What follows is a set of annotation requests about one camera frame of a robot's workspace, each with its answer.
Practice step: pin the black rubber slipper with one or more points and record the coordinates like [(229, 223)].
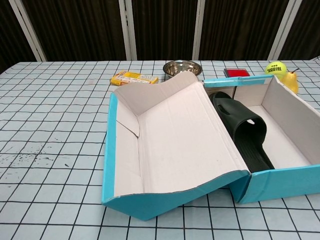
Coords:
[(246, 130)]

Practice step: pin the red ink pad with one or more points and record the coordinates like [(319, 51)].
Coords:
[(237, 73)]

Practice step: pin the yellow snack packet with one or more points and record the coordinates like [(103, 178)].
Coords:
[(132, 78)]

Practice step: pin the yellow pear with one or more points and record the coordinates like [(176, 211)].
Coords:
[(291, 82)]

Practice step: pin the light blue checkered tablecloth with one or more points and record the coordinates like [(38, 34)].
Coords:
[(50, 200)]

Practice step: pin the light blue cardboard shoe box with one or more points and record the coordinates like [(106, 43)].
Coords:
[(180, 140)]

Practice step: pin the yellow-green tennis ball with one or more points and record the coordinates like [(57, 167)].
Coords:
[(275, 70)]

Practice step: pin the stainless steel bowl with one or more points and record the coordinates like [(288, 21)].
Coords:
[(180, 68)]

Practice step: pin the dark screen panel white frame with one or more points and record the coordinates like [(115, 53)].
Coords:
[(75, 30), (310, 25), (237, 30), (7, 37), (165, 30)]

